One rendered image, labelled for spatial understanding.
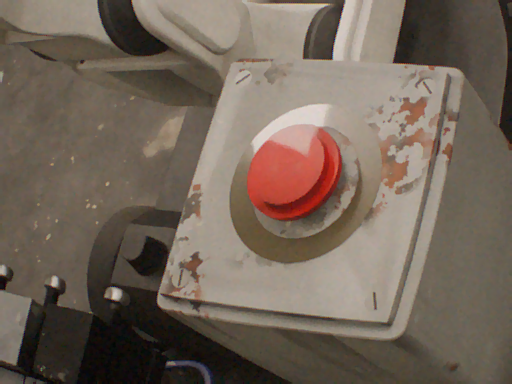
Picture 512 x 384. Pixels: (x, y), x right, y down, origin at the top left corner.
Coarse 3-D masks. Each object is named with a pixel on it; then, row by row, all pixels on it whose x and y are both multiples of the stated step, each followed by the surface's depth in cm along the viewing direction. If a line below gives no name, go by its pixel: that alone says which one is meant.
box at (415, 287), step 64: (256, 64) 53; (320, 64) 52; (384, 64) 51; (256, 128) 52; (384, 128) 49; (448, 128) 48; (192, 192) 52; (384, 192) 47; (448, 192) 47; (192, 256) 51; (256, 256) 49; (320, 256) 48; (384, 256) 46; (448, 256) 48; (192, 320) 51; (256, 320) 49; (320, 320) 47; (384, 320) 45; (448, 320) 49
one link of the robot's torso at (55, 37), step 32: (0, 0) 88; (32, 0) 95; (64, 0) 98; (96, 0) 102; (128, 0) 102; (0, 32) 104; (32, 32) 96; (64, 32) 99; (96, 32) 103; (128, 32) 104
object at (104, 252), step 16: (128, 208) 160; (144, 208) 159; (112, 224) 156; (96, 240) 155; (112, 240) 154; (96, 256) 154; (112, 256) 153; (96, 272) 153; (112, 272) 152; (96, 288) 153; (96, 304) 154; (128, 336) 155; (144, 336) 158; (160, 352) 161
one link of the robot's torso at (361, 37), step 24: (264, 0) 147; (288, 0) 147; (312, 0) 145; (336, 0) 143; (360, 0) 133; (384, 0) 136; (360, 24) 132; (384, 24) 136; (336, 48) 130; (360, 48) 131; (384, 48) 136
